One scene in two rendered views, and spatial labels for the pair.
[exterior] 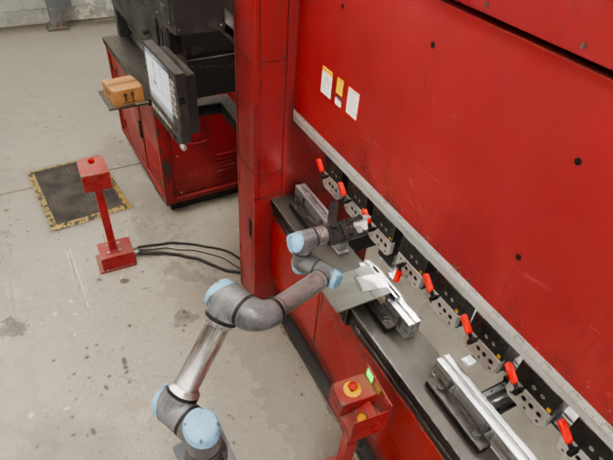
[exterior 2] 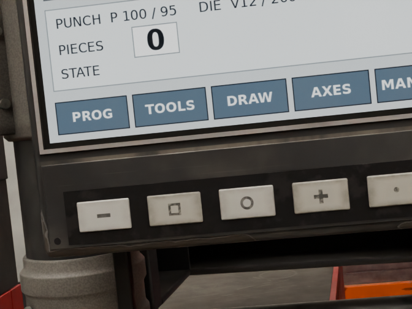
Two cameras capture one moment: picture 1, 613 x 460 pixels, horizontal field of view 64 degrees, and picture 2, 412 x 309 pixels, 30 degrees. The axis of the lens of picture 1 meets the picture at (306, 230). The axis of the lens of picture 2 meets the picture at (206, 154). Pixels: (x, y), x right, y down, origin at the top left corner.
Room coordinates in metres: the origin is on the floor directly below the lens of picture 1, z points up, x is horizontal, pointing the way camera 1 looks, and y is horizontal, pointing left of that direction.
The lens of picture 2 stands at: (1.97, 1.22, 1.33)
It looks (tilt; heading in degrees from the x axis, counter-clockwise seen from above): 3 degrees down; 312
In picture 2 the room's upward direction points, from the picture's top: 6 degrees counter-clockwise
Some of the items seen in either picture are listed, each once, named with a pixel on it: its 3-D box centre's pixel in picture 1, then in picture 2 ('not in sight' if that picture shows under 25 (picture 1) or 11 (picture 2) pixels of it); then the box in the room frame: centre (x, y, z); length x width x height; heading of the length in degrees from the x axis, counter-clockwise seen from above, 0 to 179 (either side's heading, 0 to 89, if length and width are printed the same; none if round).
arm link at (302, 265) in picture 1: (305, 261); not in sight; (1.39, 0.00, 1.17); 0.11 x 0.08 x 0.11; 55
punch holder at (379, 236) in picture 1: (389, 228); not in sight; (1.54, -0.33, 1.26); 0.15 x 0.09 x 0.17; 31
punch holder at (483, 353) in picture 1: (493, 339); not in sight; (1.02, -0.64, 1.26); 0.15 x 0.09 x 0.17; 31
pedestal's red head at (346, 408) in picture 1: (358, 402); not in sight; (1.06, -0.27, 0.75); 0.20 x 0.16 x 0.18; 26
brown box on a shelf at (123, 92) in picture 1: (122, 88); not in sight; (3.00, 1.30, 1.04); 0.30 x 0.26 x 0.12; 34
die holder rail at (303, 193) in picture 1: (320, 217); not in sight; (1.99, -0.07, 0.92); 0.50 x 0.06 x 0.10; 31
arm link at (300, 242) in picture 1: (302, 241); not in sight; (1.40, 0.01, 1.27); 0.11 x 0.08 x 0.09; 121
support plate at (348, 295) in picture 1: (353, 287); not in sight; (1.44, -0.22, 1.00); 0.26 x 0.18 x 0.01; 121
